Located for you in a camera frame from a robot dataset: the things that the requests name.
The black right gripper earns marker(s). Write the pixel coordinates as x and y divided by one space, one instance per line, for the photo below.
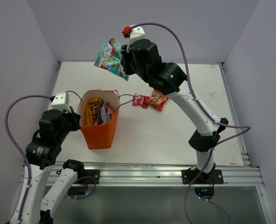
126 56

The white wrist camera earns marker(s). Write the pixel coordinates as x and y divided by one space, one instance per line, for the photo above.
133 34
61 102

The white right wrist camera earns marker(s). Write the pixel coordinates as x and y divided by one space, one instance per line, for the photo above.
133 34

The blue chips bag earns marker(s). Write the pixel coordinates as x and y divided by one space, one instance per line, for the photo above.
103 114

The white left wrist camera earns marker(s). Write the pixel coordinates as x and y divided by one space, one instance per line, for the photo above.
61 102

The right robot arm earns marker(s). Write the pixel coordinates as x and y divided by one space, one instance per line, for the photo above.
171 81

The teal Fox's candy bag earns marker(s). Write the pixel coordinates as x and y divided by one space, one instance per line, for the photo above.
109 58

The purple Fox's candy bag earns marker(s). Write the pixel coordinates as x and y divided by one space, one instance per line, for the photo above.
110 111

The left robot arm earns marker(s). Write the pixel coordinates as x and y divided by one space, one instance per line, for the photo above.
34 205

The black right base bracket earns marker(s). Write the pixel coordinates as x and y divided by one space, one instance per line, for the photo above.
191 176

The red nuts snack packet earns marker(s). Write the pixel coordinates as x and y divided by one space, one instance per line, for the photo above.
157 100

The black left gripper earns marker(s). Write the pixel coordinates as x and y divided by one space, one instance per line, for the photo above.
75 117

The yellow potato chips bag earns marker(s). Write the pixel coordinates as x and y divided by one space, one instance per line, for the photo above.
93 112

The pink candy packet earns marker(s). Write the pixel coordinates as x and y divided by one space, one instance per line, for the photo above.
140 100

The orange paper bag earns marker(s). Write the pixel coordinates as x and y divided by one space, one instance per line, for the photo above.
99 136

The black left base bracket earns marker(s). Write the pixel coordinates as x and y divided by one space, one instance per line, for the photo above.
89 176

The aluminium mounting rail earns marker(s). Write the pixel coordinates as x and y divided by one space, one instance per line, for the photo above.
146 175

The black base bracket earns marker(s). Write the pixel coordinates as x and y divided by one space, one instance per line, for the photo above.
191 176
89 176

